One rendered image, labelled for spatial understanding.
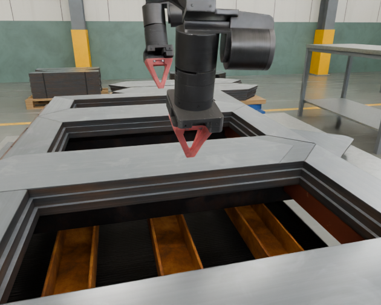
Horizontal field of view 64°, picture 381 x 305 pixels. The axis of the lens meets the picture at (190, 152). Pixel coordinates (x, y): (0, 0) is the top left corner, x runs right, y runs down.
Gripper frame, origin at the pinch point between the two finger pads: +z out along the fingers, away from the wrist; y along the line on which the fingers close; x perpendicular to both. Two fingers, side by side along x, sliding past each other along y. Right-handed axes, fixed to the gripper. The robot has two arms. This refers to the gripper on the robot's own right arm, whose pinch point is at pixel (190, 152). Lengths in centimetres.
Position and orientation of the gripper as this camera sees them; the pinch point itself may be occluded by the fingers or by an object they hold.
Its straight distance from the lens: 50.7
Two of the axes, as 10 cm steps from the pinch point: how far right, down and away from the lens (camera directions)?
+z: -0.5, 8.1, 5.8
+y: -2.2, -5.7, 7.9
